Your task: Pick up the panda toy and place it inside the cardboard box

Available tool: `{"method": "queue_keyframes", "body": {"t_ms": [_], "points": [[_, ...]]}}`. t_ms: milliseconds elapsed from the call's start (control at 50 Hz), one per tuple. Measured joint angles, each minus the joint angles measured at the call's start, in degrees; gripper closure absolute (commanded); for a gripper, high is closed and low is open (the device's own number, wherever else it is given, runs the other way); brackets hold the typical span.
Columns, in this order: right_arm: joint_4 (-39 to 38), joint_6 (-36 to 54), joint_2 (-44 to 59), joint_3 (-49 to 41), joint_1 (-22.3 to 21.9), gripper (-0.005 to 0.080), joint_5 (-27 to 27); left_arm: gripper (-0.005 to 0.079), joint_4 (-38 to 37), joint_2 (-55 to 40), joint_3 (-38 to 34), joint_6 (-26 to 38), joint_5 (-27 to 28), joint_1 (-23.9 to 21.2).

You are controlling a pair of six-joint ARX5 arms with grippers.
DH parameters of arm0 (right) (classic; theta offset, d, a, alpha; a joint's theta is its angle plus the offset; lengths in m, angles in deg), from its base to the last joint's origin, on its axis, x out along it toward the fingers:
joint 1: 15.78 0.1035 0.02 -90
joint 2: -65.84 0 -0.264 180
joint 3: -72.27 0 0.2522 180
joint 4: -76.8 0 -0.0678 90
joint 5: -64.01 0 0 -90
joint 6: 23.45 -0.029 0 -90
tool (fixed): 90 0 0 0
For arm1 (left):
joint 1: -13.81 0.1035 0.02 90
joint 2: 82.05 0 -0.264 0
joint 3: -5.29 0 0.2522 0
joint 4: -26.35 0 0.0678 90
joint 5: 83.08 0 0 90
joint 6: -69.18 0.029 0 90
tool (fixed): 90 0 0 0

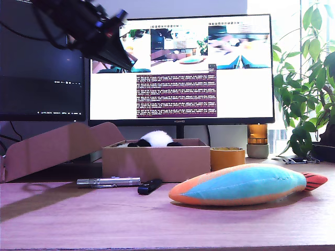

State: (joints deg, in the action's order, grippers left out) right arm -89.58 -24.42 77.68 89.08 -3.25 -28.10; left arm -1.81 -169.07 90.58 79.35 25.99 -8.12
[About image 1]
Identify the silver flashlight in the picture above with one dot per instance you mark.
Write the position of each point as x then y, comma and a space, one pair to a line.
110, 181

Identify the amber glass jar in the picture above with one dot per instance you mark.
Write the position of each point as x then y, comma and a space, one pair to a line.
257, 133

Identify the black framed bright monitor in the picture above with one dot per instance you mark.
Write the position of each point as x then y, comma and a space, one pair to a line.
243, 91

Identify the yellow packing tape roll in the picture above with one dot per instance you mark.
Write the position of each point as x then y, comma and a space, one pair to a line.
227, 160

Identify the black marker pen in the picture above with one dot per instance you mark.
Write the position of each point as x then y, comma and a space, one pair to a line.
149, 187

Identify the black plant tray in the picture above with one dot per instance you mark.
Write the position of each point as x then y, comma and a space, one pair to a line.
324, 153

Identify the brown cardboard box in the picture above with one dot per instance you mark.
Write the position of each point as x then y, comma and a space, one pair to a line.
157, 164

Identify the dark screen monitor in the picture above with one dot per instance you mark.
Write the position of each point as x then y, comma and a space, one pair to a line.
39, 91

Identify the silver bottle opener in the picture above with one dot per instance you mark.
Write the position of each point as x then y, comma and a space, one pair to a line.
294, 160

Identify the green leafy plant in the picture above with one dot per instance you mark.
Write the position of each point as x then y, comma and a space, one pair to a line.
295, 91

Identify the pale grey plant pot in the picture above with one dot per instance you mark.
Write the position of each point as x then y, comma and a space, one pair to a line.
257, 151

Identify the silver pen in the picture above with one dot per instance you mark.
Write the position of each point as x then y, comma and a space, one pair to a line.
103, 186

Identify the black and white panda toy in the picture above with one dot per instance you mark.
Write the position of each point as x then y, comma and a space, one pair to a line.
157, 138

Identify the orange and blue fish plush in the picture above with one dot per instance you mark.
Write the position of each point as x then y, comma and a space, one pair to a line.
243, 185

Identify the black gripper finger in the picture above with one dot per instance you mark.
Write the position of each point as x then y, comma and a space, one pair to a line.
117, 41
107, 56

